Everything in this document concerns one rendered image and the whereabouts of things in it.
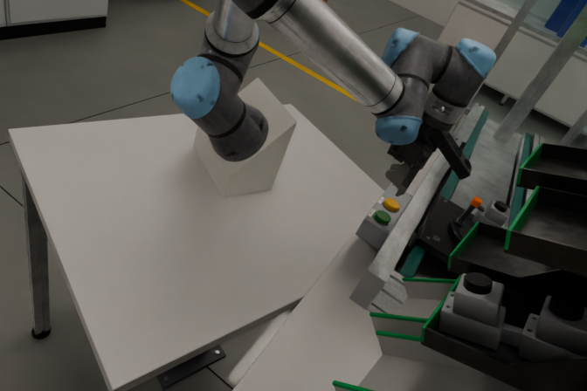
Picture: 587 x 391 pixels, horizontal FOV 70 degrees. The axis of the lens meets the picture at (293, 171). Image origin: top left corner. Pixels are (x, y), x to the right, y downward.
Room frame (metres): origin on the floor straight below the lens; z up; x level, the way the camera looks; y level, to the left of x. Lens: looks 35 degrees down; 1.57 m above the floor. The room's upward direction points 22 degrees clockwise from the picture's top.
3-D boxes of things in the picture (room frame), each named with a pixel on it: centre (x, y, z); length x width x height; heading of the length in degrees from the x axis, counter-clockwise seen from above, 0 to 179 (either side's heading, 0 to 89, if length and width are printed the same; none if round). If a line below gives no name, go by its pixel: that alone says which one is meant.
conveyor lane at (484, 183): (1.03, -0.56, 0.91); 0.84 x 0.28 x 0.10; 162
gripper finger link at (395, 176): (0.82, -0.22, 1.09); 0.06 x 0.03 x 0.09; 72
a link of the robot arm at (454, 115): (0.83, -0.23, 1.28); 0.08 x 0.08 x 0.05
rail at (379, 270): (1.06, -0.38, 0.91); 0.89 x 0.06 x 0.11; 162
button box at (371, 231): (0.90, -0.27, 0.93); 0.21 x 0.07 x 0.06; 162
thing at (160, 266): (0.86, 0.12, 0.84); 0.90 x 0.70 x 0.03; 141
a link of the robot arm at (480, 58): (0.83, -0.23, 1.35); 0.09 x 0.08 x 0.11; 94
